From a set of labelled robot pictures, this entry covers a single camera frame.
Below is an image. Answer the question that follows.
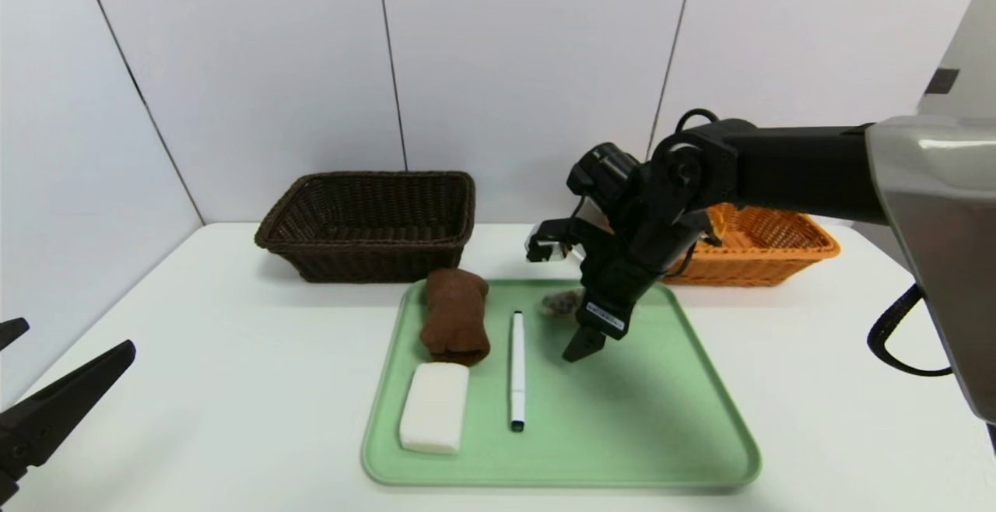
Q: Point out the black right arm cable loop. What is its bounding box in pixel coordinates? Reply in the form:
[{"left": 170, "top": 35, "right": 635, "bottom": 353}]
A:
[{"left": 868, "top": 285, "right": 954, "bottom": 377}]

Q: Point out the dark brown wicker basket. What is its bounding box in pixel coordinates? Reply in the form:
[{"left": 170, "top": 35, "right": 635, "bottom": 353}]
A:
[{"left": 254, "top": 171, "right": 476, "bottom": 285}]

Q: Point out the brown folded cloth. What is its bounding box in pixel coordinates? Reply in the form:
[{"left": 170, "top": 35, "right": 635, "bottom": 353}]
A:
[{"left": 420, "top": 268, "right": 491, "bottom": 366}]

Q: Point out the orange wicker basket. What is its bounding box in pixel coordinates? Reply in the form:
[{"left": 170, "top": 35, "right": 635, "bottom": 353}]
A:
[{"left": 658, "top": 202, "right": 841, "bottom": 288}]

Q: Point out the white soap bar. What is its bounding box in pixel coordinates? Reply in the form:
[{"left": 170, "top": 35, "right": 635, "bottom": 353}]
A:
[{"left": 399, "top": 362, "right": 471, "bottom": 455}]

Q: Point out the white marker pen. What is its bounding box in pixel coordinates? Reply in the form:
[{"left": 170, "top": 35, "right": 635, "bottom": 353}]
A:
[{"left": 509, "top": 310, "right": 526, "bottom": 433}]

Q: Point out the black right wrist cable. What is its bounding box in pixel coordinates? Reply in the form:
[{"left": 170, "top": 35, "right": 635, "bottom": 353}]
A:
[{"left": 675, "top": 107, "right": 721, "bottom": 133}]

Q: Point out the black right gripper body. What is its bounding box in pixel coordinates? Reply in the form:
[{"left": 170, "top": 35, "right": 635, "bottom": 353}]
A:
[{"left": 575, "top": 229, "right": 675, "bottom": 341}]

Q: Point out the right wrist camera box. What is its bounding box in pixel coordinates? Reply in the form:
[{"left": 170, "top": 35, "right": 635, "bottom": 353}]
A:
[{"left": 526, "top": 219, "right": 586, "bottom": 264}]

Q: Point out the green plastic tray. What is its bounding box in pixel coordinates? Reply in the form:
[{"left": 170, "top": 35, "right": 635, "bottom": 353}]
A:
[{"left": 362, "top": 279, "right": 761, "bottom": 487}]

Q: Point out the clear candy packet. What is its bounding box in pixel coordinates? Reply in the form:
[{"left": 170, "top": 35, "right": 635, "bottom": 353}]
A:
[{"left": 541, "top": 289, "right": 586, "bottom": 318}]

